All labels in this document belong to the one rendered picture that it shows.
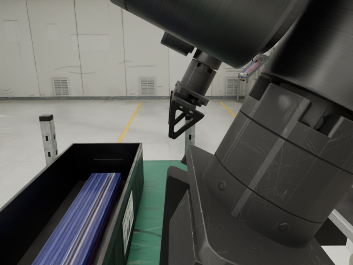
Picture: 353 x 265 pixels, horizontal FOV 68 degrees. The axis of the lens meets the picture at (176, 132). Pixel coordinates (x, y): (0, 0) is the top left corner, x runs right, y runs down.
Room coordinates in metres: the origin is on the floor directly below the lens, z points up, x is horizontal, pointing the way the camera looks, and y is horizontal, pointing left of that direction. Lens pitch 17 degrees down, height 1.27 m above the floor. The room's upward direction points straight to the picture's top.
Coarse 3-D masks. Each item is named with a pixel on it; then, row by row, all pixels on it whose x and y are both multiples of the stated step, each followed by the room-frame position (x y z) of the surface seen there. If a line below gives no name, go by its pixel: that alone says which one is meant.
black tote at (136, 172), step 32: (64, 160) 0.54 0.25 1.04; (96, 160) 0.61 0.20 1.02; (128, 160) 0.61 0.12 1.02; (32, 192) 0.40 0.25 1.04; (64, 192) 0.52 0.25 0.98; (128, 192) 0.39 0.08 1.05; (0, 224) 0.31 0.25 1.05; (32, 224) 0.38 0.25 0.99; (128, 224) 0.37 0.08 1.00; (0, 256) 0.30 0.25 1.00; (32, 256) 0.35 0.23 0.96; (96, 256) 0.35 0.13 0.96
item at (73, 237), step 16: (96, 176) 0.56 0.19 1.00; (112, 176) 0.56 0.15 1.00; (80, 192) 0.49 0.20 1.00; (96, 192) 0.49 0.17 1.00; (112, 192) 0.49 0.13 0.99; (80, 208) 0.43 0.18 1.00; (96, 208) 0.43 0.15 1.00; (112, 208) 0.48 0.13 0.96; (64, 224) 0.38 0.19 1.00; (80, 224) 0.38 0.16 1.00; (96, 224) 0.38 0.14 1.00; (48, 240) 0.34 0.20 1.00; (64, 240) 0.34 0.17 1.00; (80, 240) 0.34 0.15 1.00; (96, 240) 0.36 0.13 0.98; (48, 256) 0.31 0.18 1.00; (64, 256) 0.31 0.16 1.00; (80, 256) 0.31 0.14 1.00
